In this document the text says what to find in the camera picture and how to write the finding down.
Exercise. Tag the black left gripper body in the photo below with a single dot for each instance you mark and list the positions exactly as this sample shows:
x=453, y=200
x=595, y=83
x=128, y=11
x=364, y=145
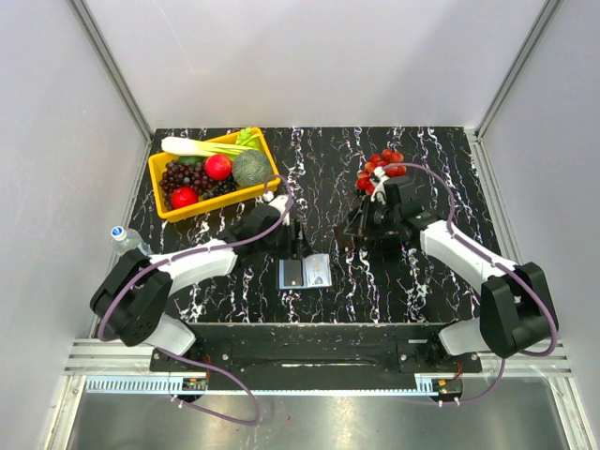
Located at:
x=275, y=244

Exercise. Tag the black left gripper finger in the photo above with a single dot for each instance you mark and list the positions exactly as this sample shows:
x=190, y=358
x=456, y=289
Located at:
x=302, y=245
x=292, y=240

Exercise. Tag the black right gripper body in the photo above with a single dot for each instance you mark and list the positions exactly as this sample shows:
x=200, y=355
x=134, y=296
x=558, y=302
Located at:
x=379, y=217

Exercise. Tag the black credit card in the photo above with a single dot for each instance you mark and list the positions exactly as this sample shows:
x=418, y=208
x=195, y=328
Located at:
x=292, y=273

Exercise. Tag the black leather card holder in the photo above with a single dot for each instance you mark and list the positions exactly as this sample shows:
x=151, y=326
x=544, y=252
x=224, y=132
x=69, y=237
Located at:
x=317, y=273

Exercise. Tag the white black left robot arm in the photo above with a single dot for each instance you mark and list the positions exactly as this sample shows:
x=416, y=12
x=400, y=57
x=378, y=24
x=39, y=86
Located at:
x=131, y=301

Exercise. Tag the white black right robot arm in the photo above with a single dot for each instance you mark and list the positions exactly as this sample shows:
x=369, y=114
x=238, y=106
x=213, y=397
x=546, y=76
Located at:
x=516, y=309

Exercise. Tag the red artificial berry bunch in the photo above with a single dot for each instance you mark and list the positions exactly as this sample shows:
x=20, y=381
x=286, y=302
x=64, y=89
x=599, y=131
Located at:
x=386, y=162

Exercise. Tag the green melon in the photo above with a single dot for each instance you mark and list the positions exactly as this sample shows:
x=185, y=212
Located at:
x=250, y=168

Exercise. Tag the red apple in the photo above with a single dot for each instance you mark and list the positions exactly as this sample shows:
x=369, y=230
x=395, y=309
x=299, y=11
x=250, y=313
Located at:
x=218, y=167

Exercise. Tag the white green leek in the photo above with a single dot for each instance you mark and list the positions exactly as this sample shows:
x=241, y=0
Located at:
x=183, y=147

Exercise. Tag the red tomato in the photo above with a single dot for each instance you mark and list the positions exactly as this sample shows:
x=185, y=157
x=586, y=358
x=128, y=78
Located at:
x=182, y=197

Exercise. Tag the dark purple grape bunch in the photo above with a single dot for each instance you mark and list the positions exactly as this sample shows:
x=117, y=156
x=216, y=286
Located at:
x=178, y=175

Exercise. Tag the yellow plastic tray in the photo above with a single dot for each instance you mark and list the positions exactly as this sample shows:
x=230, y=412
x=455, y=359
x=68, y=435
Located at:
x=156, y=166

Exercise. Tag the plastic water bottle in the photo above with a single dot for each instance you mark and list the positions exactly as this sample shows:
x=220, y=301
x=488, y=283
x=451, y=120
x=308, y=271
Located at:
x=126, y=239

